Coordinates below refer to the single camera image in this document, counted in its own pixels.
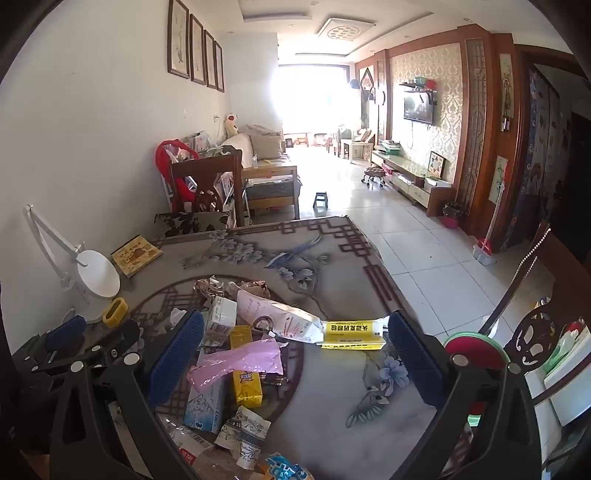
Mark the small framed picture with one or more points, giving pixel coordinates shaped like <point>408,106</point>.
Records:
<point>436,165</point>

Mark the wall shelf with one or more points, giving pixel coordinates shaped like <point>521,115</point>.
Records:
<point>418,85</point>

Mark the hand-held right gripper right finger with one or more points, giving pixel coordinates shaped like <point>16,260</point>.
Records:
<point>415,360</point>

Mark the red waste basket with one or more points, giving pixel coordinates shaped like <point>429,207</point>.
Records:
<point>452,214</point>

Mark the yellow drink carton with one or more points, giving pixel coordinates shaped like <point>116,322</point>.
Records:
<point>247,390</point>

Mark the green detergent bottle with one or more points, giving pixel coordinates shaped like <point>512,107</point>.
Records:
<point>561,353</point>

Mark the white bag with pink print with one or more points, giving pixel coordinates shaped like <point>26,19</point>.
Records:
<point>277,314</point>

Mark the crumpled brown paper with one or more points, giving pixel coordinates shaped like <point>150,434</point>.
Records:
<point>217,286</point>

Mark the stack of magazines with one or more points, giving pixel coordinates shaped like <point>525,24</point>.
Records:
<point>198,141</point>

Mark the framed wall picture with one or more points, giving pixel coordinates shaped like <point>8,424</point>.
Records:
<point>219,67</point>
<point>197,50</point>
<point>211,60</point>
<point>178,39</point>

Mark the red bin with green rim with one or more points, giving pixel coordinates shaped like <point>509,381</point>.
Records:
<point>471,350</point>

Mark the red bag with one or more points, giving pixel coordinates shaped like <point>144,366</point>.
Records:
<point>164,159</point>

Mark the small yellow box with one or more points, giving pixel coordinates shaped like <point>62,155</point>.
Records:
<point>240,337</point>

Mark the ceiling light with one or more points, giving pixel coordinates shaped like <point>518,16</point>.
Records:
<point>344,30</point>

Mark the round wheeled stool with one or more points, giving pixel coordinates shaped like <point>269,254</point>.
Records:
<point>374,174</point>

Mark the red and white wrapper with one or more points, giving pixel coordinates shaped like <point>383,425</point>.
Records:
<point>189,447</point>

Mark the blue snack packet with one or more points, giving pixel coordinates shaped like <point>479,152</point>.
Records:
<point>286,470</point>

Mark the plush toy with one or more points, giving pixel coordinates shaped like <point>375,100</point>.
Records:
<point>231,124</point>

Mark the wooden sofa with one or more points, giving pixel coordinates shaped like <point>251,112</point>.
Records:
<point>272,177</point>

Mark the crumpled white tissue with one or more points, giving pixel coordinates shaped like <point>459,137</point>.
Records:
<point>178,318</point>

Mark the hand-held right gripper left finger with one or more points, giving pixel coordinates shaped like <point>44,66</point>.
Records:
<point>175,360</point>

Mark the television cabinet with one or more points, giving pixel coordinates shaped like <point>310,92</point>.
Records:
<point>406,173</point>

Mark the dustpan with broom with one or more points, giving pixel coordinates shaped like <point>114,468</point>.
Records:
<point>484,251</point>

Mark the small black stool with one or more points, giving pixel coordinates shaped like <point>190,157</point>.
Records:
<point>321,199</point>

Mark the white carton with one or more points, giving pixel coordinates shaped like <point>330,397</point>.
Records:
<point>219,314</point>

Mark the carved wooden chair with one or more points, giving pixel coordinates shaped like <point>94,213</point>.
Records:
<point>535,332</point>

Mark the blue tissue pack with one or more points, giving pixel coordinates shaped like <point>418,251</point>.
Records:
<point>203,406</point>

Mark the long yellow box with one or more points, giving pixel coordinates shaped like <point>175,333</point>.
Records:
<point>351,339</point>

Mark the floral tablecloth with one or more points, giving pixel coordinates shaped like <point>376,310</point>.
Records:
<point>323,258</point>

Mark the printed door curtain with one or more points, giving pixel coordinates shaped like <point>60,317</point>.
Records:
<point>538,161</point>

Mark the plain wooden chair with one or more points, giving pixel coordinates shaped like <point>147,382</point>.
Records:
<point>205,173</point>

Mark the yellow book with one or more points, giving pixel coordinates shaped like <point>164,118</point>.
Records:
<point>136,254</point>

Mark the wall television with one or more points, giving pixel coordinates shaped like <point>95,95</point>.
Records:
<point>418,110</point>

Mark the pink plastic bag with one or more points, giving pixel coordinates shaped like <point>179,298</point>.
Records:
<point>231,364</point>

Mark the hanging wall scroll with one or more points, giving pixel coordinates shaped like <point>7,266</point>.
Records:
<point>498,180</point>
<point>506,87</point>

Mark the white floral packet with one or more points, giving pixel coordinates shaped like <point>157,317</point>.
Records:
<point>244,429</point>

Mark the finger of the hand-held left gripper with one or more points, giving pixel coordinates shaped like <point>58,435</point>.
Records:
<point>115,339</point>
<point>67,332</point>

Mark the floral seat cushion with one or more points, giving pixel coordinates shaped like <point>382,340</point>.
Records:
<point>189,224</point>

